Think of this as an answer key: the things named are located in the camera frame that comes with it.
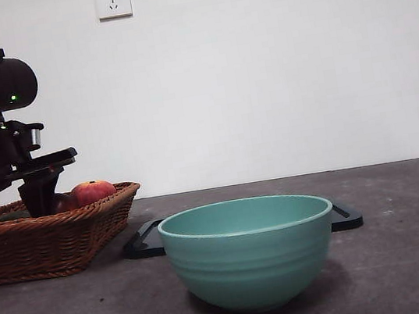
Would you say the teal ceramic bowl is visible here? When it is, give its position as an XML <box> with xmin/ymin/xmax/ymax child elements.
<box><xmin>154</xmin><ymin>185</ymin><xmax>347</xmax><ymax>314</ymax></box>

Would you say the dark red plum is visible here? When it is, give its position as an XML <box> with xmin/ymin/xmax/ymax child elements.
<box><xmin>52</xmin><ymin>190</ymin><xmax>81</xmax><ymax>213</ymax></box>

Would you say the brown wicker basket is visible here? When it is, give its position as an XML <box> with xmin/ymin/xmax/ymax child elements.
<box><xmin>0</xmin><ymin>180</ymin><xmax>152</xmax><ymax>287</ymax></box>

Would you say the red apple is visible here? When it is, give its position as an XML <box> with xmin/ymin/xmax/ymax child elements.
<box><xmin>69</xmin><ymin>177</ymin><xmax>118</xmax><ymax>208</ymax></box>

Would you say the dark rectangular tray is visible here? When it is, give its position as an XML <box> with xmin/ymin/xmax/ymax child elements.
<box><xmin>119</xmin><ymin>188</ymin><xmax>365</xmax><ymax>262</ymax></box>

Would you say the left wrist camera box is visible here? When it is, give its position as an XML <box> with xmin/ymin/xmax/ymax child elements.
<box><xmin>6</xmin><ymin>116</ymin><xmax>48</xmax><ymax>155</ymax></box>

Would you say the white wall socket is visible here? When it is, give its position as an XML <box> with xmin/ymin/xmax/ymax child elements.
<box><xmin>96</xmin><ymin>0</ymin><xmax>134</xmax><ymax>23</ymax></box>

